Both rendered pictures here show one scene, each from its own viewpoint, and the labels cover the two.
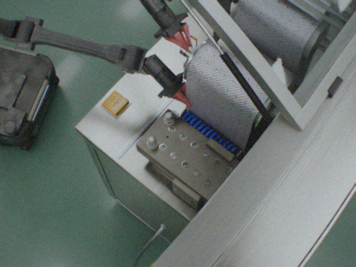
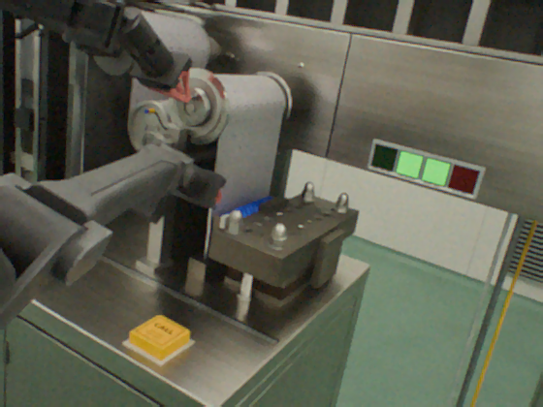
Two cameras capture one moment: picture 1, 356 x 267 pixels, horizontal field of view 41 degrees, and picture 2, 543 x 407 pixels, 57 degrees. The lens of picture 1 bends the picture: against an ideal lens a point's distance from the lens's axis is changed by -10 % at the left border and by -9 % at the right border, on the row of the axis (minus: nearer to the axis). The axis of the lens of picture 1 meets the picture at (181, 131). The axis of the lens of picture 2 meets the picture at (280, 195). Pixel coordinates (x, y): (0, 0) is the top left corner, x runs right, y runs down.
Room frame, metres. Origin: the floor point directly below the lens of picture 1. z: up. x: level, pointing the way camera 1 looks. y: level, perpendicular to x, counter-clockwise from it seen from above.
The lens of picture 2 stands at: (0.79, 0.95, 1.42)
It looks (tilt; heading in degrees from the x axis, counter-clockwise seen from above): 18 degrees down; 258
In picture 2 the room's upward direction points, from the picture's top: 10 degrees clockwise
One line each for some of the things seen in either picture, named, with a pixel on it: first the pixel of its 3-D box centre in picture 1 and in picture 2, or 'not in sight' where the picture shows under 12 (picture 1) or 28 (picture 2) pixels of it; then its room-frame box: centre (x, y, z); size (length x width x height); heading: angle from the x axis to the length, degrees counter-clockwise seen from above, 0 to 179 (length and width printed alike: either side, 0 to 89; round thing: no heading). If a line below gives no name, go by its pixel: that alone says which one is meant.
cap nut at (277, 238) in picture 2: (152, 140); (278, 234); (0.60, 0.09, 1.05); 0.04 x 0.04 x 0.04
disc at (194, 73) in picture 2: (199, 59); (198, 107); (0.77, -0.05, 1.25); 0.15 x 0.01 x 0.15; 141
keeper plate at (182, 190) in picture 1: (185, 194); (329, 257); (0.45, -0.02, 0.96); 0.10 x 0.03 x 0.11; 51
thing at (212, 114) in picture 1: (216, 117); (245, 173); (0.65, -0.10, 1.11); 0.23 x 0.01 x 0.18; 51
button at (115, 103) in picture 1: (115, 103); (160, 336); (0.79, 0.23, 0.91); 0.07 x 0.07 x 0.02; 51
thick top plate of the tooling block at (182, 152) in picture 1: (201, 166); (292, 231); (0.53, -0.06, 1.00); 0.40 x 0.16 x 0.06; 51
